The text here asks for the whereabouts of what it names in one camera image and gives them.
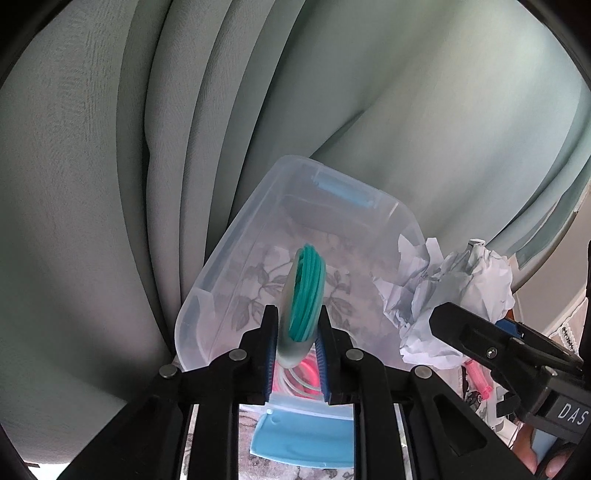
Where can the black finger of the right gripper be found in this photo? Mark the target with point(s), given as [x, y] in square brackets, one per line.
[480, 336]

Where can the person's hand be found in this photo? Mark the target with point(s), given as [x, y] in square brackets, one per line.
[522, 448]

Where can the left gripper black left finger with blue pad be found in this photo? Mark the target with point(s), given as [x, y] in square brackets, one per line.
[185, 424]

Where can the teal cord spool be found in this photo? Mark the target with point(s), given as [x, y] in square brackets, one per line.
[300, 307]

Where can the grey-green curtain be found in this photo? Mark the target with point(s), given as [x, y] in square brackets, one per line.
[133, 131]

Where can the white paper ball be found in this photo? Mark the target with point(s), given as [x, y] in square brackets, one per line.
[477, 279]

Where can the blue bin latch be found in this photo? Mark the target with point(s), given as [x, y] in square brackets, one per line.
[304, 440]
[345, 187]

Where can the blue bin latch near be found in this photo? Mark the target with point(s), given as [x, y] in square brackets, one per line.
[304, 440]

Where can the floral grey white cloth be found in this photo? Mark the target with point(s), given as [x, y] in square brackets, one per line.
[231, 296]

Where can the blue bin latch far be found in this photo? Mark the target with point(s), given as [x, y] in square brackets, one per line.
[345, 187]

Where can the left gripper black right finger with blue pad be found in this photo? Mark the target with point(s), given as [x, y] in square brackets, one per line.
[408, 424]

